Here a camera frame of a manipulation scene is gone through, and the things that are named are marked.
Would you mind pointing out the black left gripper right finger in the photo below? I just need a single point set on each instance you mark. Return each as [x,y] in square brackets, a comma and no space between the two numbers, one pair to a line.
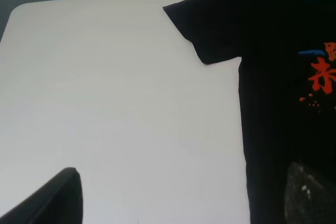
[309,197]

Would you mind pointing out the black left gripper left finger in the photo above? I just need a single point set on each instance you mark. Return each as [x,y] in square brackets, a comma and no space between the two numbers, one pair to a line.
[60,200]

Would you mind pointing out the black printed t-shirt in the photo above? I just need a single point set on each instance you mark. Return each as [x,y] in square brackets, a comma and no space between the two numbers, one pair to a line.
[286,84]

